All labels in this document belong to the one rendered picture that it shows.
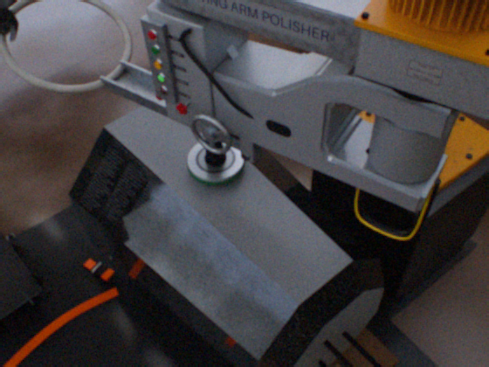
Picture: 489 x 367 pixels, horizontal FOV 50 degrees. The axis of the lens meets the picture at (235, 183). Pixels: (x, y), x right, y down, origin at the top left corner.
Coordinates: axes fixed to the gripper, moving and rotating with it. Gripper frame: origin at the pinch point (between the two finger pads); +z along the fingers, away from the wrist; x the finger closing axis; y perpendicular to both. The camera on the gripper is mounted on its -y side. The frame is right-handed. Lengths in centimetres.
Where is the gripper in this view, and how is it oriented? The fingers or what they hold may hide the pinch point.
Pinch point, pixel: (5, 35)
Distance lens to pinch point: 226.0
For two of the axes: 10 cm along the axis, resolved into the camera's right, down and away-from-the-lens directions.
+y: -0.8, 8.8, -4.8
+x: 9.6, 2.0, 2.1
